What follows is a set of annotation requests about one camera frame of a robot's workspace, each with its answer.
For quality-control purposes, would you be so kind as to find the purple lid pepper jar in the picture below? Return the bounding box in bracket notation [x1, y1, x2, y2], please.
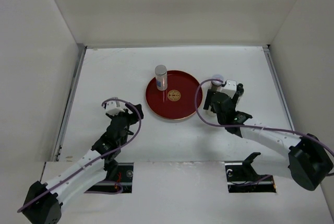
[210, 74, 225, 91]

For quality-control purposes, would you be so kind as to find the black cap white bottle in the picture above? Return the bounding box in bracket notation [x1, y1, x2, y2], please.
[206, 107, 216, 117]

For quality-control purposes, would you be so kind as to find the silver lid clear spice bottle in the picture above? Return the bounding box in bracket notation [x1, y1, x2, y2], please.
[154, 65, 168, 91]

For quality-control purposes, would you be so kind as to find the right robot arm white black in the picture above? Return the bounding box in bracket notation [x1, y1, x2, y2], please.
[204, 78, 333, 191]

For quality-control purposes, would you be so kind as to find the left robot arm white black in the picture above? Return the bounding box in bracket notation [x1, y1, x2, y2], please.
[18, 98, 144, 223]

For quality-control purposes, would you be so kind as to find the red round lacquer tray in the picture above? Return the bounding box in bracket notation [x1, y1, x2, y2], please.
[145, 70, 203, 120]

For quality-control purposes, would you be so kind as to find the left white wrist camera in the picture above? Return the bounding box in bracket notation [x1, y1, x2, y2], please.
[102, 97, 125, 115]

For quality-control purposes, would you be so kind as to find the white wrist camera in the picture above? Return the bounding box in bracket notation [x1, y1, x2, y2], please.
[102, 97, 125, 115]
[221, 80, 237, 98]

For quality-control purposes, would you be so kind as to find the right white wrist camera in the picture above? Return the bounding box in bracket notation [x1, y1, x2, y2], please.
[221, 80, 237, 98]

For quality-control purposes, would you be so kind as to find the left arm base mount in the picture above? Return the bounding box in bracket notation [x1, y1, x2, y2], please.
[86, 160, 134, 195]

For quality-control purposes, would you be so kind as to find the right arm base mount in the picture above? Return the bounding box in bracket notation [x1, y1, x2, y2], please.
[224, 152, 276, 193]

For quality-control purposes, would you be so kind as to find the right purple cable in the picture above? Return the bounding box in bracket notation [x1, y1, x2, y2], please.
[195, 77, 334, 157]

